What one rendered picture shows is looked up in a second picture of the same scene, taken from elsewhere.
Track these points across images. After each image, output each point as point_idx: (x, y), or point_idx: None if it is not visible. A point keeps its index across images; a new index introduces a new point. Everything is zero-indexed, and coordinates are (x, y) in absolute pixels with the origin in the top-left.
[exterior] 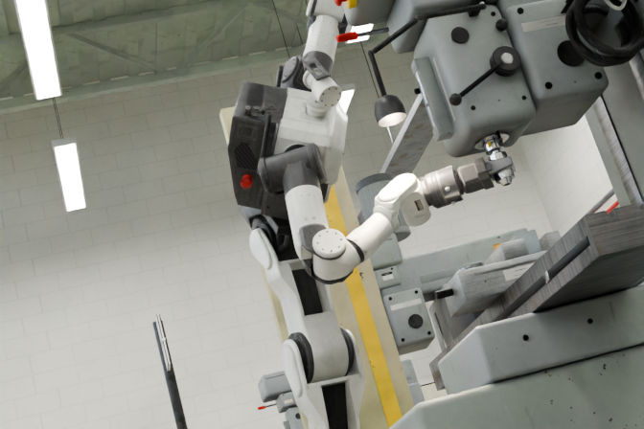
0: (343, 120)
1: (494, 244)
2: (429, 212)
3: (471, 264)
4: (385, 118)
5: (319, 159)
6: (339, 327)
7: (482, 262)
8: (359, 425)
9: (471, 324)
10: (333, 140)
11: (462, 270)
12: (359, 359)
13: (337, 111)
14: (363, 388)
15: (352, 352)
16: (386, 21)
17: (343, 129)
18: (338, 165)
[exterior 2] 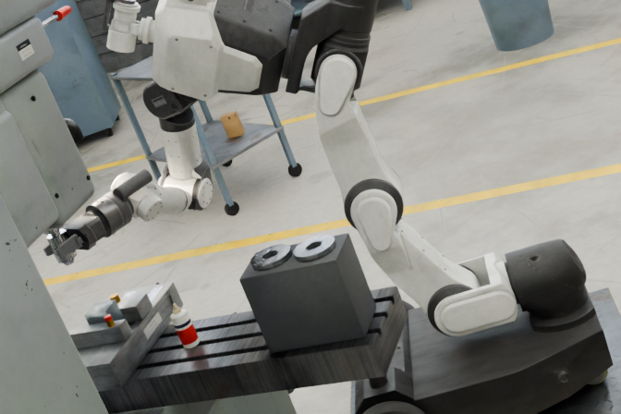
0: (163, 46)
1: (113, 294)
2: (140, 216)
3: (254, 256)
4: (79, 131)
5: (152, 104)
6: (342, 196)
7: (250, 263)
8: (393, 282)
9: (218, 316)
10: (155, 80)
11: (254, 254)
12: (359, 234)
13: (156, 37)
14: (373, 259)
15: (353, 225)
16: (35, 14)
17: (163, 61)
18: (183, 94)
